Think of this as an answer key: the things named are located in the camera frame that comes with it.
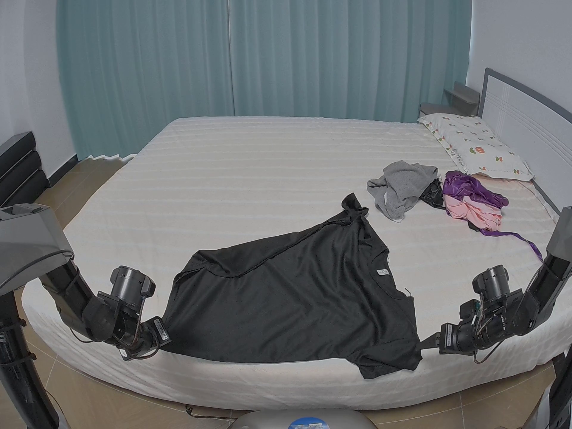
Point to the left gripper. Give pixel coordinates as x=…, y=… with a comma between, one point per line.
x=154, y=335

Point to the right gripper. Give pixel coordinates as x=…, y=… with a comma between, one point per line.
x=456, y=338

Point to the black T-shirt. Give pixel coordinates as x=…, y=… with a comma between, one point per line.
x=290, y=293

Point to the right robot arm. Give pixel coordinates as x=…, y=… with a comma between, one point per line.
x=527, y=311

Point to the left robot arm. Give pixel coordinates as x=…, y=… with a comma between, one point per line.
x=27, y=239

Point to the bed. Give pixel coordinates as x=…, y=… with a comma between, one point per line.
x=245, y=172

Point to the pink garment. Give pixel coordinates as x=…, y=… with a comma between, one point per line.
x=469, y=212

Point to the small black garment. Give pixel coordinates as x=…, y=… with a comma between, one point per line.
x=432, y=195

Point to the purple garment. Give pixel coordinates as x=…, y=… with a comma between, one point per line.
x=464, y=186

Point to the grey garment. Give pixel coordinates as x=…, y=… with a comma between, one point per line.
x=402, y=181

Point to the white printed pillow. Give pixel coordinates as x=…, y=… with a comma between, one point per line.
x=478, y=145

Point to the dark grey chest of drawers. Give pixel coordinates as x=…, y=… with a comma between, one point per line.
x=20, y=168

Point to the grey bedside table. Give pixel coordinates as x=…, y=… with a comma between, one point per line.
x=456, y=98

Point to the blue-green curtain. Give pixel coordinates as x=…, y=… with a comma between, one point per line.
x=143, y=60
x=348, y=38

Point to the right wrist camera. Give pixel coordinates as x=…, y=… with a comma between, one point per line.
x=471, y=313

